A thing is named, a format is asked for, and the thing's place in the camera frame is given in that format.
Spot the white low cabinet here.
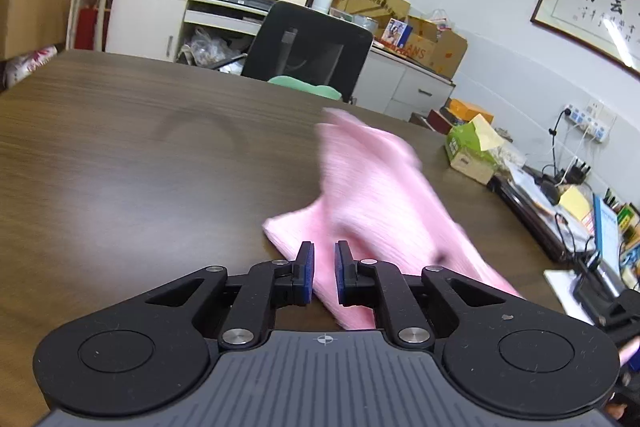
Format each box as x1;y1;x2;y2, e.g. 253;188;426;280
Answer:
105;0;454;120

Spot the green tissue box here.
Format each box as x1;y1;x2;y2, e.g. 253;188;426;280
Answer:
445;114;506;185

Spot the pink towel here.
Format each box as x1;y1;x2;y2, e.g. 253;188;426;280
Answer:
262;108;515;329

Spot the white power strip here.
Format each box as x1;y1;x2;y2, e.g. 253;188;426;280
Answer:
564;102;612;143

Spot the white paper sheet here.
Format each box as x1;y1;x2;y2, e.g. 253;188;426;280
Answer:
544;270;594;325

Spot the brown KANS cardboard box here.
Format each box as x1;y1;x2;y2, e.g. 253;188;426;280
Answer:
400;16;468;80

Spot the black computer mouse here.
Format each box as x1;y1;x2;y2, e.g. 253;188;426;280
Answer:
536;176;561;206

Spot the framed calligraphy right wall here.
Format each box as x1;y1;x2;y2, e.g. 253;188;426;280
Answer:
530;0;639;77

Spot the flat cardboard panel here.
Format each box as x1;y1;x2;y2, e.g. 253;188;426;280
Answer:
331;0;410;36

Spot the large cardboard box left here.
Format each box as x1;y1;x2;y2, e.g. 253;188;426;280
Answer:
0;0;72;61

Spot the black office chair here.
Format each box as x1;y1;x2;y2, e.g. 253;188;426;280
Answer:
242;2;373;103

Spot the black laptop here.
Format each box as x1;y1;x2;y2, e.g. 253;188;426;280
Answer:
488;174;597;265

